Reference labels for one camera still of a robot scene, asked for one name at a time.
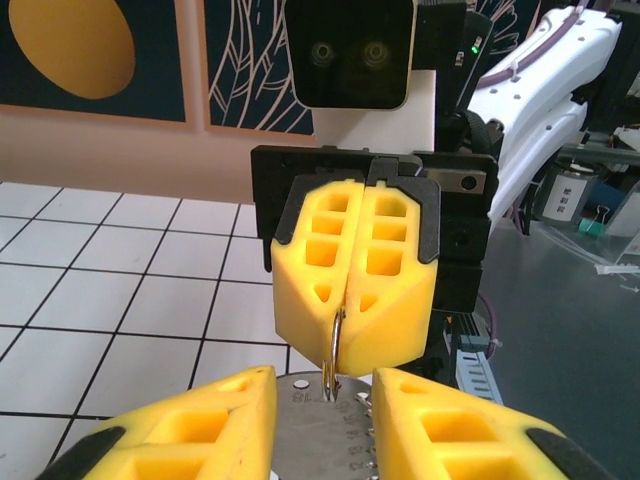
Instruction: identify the teal binder clip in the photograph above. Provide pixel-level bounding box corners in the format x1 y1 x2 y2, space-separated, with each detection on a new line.
578 204 615 237

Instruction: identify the silver split key ring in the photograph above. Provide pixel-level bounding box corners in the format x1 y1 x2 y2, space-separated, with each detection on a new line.
321 306 347 402

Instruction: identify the slotted grey cable duct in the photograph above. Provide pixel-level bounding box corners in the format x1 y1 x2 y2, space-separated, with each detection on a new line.
452 319 505 407

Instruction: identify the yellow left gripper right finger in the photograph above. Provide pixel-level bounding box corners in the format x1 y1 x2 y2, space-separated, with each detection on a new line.
372 367 619 480

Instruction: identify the white labelled jar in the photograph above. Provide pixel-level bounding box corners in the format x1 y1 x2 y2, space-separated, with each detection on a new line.
542 159 601 229

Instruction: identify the beige perforated strap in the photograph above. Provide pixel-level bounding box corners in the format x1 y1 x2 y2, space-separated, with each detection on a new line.
273 372 382 480

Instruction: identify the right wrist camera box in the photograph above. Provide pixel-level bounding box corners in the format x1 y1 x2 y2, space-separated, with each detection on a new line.
283 0 440 151

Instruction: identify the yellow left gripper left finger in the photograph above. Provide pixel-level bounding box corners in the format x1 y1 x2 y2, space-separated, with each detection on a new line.
42 364 279 480

